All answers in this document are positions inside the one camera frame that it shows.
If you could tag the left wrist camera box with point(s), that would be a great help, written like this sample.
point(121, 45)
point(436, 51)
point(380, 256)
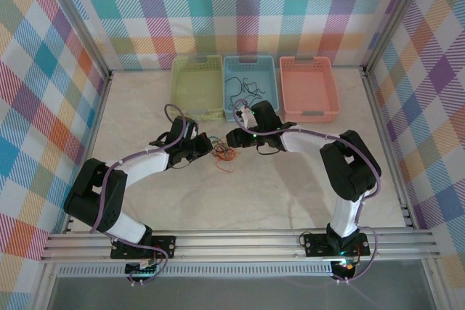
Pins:
point(191, 130)

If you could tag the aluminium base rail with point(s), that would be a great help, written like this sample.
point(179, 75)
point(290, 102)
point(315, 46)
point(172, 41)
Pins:
point(236, 242)

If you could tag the pink plastic basket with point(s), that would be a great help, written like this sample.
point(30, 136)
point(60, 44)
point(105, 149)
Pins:
point(309, 88)

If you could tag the blue plastic basket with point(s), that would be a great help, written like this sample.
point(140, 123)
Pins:
point(250, 70)

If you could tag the small circuit board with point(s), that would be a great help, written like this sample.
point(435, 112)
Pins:
point(141, 269)
point(347, 266)

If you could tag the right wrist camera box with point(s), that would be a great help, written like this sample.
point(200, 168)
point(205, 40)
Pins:
point(245, 117)

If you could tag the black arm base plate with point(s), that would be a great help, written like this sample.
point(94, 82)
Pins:
point(163, 244)
point(316, 244)

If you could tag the green plastic basket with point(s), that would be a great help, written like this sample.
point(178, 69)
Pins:
point(196, 88)

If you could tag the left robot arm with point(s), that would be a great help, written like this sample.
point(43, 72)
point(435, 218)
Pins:
point(145, 166)

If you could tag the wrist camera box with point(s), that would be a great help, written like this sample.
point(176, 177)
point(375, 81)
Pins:
point(191, 130)
point(245, 117)

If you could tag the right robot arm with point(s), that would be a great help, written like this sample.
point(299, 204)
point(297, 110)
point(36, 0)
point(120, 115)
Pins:
point(309, 139)

